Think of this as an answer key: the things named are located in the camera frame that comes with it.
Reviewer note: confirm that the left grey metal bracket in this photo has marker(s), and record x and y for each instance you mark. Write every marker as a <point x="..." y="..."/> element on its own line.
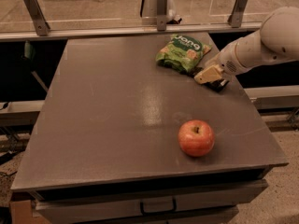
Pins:
<point x="41" y="26"/>

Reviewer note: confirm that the grey metal rail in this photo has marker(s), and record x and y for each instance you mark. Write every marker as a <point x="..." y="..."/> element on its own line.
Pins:
<point x="129" y="31"/>

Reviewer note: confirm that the red apple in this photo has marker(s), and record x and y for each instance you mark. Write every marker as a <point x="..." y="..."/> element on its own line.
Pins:
<point x="196" y="138"/>

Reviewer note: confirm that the middle grey metal bracket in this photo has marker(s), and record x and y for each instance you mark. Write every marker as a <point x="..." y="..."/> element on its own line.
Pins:
<point x="161" y="9"/>

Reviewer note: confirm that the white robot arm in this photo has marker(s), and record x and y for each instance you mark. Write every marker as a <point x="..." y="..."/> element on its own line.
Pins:
<point x="276" y="41"/>

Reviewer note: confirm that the grey drawer with black handle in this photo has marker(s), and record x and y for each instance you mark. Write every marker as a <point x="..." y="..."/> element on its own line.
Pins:
<point x="207" y="205"/>

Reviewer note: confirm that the green rice chip bag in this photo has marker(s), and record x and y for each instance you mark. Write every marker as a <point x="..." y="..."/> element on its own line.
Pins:
<point x="182" y="53"/>

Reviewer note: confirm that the right grey metal bracket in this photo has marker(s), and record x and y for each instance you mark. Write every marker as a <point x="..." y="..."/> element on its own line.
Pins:
<point x="236" y="17"/>

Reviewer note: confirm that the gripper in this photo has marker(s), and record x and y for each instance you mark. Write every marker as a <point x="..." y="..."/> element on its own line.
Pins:
<point x="227" y="62"/>

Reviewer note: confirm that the black rxbar chocolate bar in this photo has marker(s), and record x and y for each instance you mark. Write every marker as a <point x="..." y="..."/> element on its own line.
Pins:
<point x="216" y="86"/>

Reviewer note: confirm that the grey metal bracket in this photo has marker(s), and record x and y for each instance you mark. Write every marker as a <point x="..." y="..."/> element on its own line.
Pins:
<point x="161" y="9"/>
<point x="41" y="26"/>
<point x="236" y="17"/>

